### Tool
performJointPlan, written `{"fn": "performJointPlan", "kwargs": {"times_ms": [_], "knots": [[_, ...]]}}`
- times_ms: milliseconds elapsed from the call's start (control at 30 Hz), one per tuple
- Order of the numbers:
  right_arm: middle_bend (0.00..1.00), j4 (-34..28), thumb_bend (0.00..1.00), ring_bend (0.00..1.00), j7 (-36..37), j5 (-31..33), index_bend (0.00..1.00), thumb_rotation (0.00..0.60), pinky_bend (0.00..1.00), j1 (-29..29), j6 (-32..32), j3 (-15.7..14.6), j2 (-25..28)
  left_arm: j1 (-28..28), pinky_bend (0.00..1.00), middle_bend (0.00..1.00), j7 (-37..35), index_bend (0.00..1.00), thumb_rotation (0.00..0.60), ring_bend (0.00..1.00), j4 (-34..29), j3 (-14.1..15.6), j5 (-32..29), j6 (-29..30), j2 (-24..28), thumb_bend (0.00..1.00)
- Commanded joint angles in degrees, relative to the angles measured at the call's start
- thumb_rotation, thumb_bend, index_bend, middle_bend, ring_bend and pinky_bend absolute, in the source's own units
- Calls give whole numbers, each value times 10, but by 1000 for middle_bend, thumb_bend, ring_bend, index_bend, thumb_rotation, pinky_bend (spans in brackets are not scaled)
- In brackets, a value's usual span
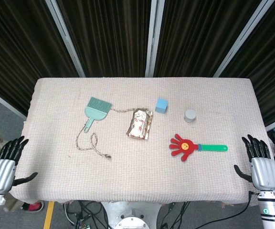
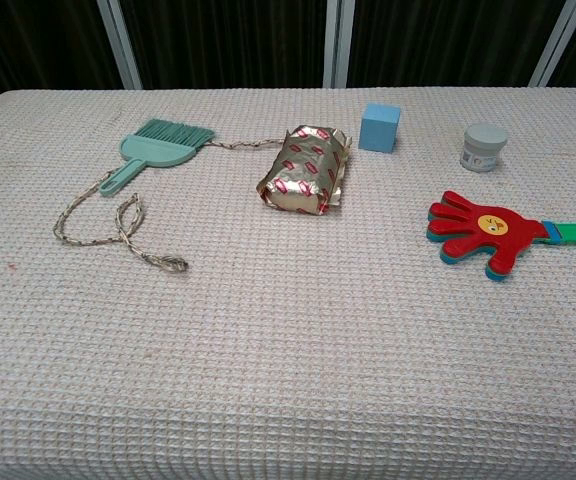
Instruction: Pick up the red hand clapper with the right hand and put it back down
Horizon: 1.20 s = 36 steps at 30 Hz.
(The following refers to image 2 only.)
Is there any grey metal window post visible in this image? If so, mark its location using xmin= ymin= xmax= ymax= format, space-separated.
xmin=96 ymin=0 xmax=144 ymax=91
xmin=322 ymin=0 xmax=356 ymax=89
xmin=527 ymin=0 xmax=576 ymax=89

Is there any beige waffle-weave table cloth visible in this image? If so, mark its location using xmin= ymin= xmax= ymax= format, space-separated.
xmin=0 ymin=87 xmax=576 ymax=480

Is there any braided beige rope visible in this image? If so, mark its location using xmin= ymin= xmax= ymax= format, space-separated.
xmin=52 ymin=137 xmax=286 ymax=274

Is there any light blue foam cube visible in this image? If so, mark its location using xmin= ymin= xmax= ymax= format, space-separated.
xmin=357 ymin=103 xmax=402 ymax=153

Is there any teal hand brush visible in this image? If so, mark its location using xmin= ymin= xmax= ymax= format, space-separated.
xmin=99 ymin=117 xmax=216 ymax=198

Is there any gold foil wrapped package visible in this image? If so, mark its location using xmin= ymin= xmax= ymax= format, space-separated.
xmin=254 ymin=125 xmax=353 ymax=216

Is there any small white grey-lidded jar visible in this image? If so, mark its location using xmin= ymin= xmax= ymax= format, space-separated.
xmin=459 ymin=123 xmax=509 ymax=175

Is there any red hand-shaped clapper racket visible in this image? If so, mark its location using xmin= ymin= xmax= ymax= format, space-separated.
xmin=426 ymin=190 xmax=576 ymax=283

